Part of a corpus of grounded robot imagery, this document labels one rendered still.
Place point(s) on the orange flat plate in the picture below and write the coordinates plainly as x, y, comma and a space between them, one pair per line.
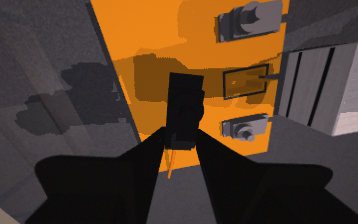
229, 42

